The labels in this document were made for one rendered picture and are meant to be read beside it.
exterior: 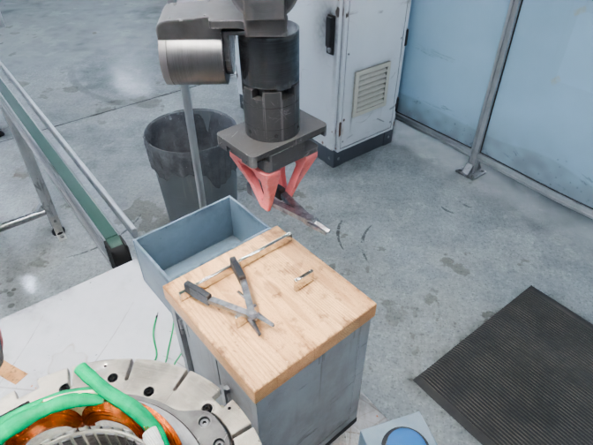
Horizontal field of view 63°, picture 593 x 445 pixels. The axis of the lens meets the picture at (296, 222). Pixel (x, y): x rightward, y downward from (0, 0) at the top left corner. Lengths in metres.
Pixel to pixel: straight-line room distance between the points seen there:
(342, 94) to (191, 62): 2.17
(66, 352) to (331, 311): 0.56
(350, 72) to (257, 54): 2.15
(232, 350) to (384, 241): 1.82
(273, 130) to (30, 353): 0.70
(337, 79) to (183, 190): 1.01
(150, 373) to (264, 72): 0.32
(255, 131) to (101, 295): 0.67
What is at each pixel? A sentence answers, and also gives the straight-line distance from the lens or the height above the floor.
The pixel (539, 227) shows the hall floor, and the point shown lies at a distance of 2.66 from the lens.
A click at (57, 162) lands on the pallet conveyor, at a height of 0.76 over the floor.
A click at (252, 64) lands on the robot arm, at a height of 1.36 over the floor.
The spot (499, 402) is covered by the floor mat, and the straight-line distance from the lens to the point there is 1.88.
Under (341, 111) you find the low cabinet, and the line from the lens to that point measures 2.65.
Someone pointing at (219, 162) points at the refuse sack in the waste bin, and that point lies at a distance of 1.96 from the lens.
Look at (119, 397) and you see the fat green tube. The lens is 0.45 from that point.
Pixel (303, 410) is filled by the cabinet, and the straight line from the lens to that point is 0.67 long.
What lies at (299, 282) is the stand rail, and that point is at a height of 1.08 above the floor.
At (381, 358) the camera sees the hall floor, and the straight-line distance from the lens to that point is 1.89.
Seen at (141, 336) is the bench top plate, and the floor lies 0.78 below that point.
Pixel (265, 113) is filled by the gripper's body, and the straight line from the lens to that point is 0.48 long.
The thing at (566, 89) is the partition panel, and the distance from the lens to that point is 2.53.
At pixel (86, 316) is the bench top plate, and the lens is 1.05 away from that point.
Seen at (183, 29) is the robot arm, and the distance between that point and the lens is 0.47.
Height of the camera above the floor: 1.52
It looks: 39 degrees down
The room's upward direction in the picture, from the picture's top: straight up
